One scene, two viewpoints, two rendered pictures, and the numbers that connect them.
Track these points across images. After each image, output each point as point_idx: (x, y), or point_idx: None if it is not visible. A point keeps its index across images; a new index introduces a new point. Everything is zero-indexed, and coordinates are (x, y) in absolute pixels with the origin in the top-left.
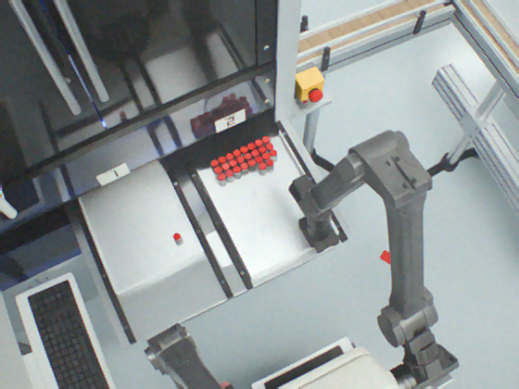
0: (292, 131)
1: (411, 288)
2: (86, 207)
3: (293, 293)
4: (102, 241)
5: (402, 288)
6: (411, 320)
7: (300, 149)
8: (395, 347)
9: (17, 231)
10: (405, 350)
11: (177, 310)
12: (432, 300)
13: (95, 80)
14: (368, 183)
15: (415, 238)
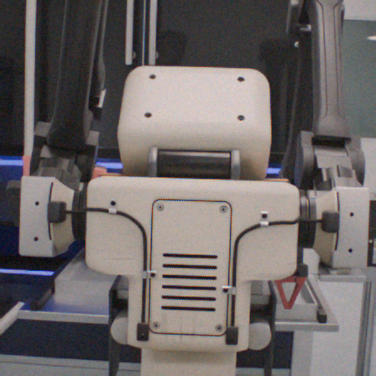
0: (311, 279)
1: (326, 90)
2: (82, 264)
3: None
4: (75, 275)
5: (317, 92)
6: (326, 147)
7: (313, 285)
8: (302, 176)
9: (7, 264)
10: (314, 180)
11: (100, 310)
12: (359, 142)
13: (152, 33)
14: (300, 10)
15: (330, 30)
